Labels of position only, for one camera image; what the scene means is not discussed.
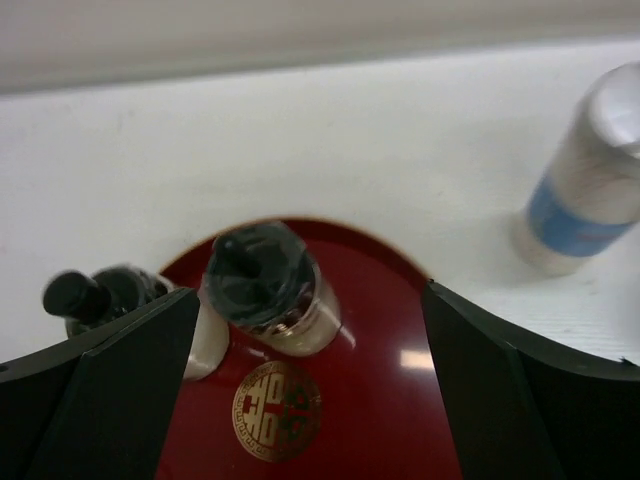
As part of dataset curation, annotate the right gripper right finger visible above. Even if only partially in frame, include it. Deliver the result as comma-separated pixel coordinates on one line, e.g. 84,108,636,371
422,282,639,479

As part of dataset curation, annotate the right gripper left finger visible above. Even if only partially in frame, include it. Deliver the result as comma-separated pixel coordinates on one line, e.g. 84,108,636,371
1,288,200,479

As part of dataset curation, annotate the black-capped spice bottle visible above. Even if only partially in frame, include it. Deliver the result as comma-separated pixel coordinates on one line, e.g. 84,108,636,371
42,263,230,381

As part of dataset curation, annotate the black-capped condiment bottle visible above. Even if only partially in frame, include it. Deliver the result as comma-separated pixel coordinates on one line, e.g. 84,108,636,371
201,221,342,357

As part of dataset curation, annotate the white blue-labelled cylinder bottle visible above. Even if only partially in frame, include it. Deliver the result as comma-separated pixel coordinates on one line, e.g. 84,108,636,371
513,62,639,276

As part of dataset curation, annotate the red round lacquer tray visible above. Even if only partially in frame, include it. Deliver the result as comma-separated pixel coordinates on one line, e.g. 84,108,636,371
156,218,461,479

